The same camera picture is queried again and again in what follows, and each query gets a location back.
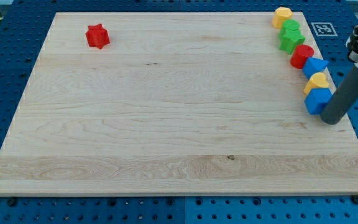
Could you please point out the red star block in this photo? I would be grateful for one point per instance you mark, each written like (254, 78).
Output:
(97, 36)

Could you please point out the green cylinder block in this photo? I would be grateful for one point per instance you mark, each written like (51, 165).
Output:
(288, 25)

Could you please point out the yellow heart block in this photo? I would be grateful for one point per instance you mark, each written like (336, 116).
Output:
(317, 80)

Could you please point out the red cylinder block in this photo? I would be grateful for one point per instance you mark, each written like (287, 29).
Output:
(301, 54)

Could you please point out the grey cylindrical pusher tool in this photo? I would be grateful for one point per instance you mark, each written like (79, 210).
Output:
(343, 98)

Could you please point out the blue triangle block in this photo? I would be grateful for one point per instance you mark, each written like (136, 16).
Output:
(314, 65)

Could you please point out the green star block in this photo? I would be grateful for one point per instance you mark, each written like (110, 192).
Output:
(290, 40)

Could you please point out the wooden board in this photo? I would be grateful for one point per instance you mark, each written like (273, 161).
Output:
(179, 103)

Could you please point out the white fiducial marker tag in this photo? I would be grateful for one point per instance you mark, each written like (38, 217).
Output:
(324, 29)

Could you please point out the yellow hexagon block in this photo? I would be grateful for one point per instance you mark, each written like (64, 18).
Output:
(281, 14)

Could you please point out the blue cube block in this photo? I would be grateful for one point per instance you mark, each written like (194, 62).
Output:
(317, 99)

